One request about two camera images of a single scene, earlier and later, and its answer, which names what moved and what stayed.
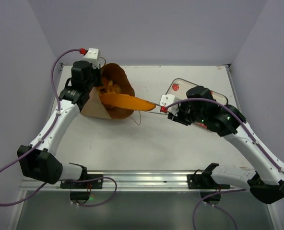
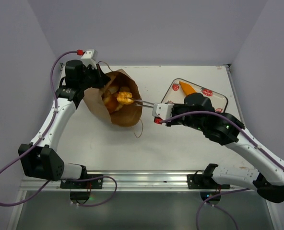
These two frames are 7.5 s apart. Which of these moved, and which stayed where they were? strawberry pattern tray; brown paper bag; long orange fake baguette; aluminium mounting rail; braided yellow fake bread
Moved: braided yellow fake bread; long orange fake baguette; brown paper bag
Stayed: aluminium mounting rail; strawberry pattern tray
